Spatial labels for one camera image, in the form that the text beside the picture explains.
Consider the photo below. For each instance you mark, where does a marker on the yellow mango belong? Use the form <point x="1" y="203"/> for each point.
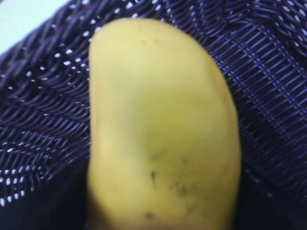
<point x="165" y="152"/>

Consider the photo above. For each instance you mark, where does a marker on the black woven basket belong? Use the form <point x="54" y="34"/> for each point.
<point x="261" y="48"/>

